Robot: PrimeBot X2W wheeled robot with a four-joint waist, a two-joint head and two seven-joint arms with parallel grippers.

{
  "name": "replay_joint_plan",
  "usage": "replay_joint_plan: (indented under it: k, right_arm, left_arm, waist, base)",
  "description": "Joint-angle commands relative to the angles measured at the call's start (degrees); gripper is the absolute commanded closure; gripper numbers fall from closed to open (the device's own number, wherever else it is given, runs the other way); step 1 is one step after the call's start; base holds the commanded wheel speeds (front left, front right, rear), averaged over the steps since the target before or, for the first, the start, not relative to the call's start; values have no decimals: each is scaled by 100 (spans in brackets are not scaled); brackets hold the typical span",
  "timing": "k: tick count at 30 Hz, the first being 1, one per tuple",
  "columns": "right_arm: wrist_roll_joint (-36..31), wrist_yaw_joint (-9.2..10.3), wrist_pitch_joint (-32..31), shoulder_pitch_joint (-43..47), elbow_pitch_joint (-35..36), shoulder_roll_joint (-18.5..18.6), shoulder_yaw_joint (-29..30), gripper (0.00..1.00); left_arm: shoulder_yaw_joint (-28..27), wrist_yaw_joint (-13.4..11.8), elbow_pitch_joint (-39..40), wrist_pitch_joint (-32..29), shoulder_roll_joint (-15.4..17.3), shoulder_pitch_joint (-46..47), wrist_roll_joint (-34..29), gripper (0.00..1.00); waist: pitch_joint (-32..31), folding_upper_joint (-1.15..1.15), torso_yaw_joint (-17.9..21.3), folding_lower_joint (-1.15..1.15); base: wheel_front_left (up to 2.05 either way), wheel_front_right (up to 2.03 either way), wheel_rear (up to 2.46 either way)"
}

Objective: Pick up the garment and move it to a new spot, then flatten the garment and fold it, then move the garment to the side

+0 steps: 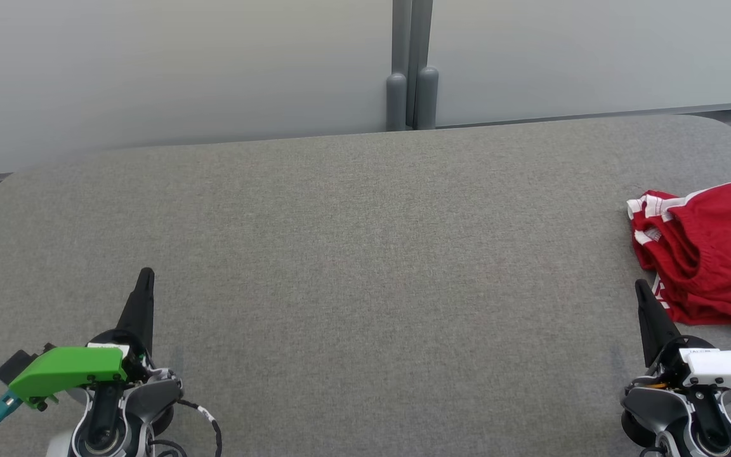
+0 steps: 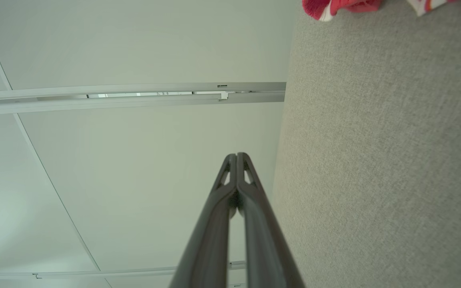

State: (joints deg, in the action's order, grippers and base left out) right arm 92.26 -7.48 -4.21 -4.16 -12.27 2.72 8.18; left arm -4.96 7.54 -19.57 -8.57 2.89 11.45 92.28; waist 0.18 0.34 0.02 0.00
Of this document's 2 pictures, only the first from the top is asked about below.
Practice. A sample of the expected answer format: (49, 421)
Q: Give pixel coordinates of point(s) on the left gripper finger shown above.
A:
(140, 311)

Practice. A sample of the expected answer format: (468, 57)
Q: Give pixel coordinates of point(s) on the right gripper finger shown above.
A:
(654, 324)

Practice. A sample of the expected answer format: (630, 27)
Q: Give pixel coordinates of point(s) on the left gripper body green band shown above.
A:
(67, 371)

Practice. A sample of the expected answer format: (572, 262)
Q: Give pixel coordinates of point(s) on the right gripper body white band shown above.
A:
(727, 368)

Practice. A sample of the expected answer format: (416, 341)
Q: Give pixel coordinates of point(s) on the red basketball jersey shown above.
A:
(695, 311)

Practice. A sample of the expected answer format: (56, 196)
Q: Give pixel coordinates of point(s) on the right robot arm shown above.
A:
(670, 406)

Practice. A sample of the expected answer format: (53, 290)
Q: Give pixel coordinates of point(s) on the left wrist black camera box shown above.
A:
(16, 365)

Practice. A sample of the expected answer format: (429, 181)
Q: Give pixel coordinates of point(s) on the grey partition post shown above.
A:
(426, 38)
(396, 38)

